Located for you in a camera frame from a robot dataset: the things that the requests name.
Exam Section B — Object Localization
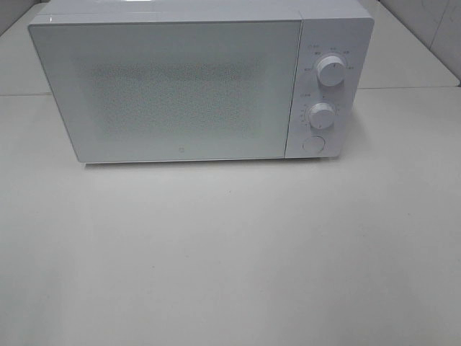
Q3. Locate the round white door button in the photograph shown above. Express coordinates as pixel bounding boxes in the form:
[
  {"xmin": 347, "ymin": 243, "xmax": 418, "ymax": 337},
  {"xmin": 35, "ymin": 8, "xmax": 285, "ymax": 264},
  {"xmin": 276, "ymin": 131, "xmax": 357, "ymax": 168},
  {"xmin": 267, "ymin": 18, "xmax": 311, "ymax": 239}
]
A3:
[{"xmin": 303, "ymin": 136, "xmax": 326, "ymax": 157}]

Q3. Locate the white timer knob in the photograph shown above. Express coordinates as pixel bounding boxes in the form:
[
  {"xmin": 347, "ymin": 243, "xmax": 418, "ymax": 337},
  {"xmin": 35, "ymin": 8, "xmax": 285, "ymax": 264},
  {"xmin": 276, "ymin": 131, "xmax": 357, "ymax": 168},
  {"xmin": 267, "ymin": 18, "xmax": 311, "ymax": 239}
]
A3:
[{"xmin": 308, "ymin": 102, "xmax": 336, "ymax": 130}]

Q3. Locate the white microwave door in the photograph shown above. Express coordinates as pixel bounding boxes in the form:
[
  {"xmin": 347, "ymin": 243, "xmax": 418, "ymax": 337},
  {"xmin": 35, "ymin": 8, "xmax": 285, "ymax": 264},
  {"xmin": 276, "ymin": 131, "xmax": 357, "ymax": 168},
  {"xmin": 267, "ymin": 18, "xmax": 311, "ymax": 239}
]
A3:
[{"xmin": 30, "ymin": 21, "xmax": 301, "ymax": 164}]

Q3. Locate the white microwave oven body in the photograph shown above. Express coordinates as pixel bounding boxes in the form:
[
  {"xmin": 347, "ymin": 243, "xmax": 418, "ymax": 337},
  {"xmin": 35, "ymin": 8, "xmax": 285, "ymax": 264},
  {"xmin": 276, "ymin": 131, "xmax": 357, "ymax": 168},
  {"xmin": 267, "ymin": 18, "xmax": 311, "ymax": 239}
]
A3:
[{"xmin": 28, "ymin": 1, "xmax": 375, "ymax": 161}]

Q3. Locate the upper white power knob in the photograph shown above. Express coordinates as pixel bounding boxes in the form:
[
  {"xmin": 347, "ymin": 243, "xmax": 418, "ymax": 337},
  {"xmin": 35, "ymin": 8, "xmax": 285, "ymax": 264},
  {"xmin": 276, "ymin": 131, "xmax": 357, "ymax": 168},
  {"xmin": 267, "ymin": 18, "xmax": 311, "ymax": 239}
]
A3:
[{"xmin": 315, "ymin": 53, "xmax": 346, "ymax": 87}]

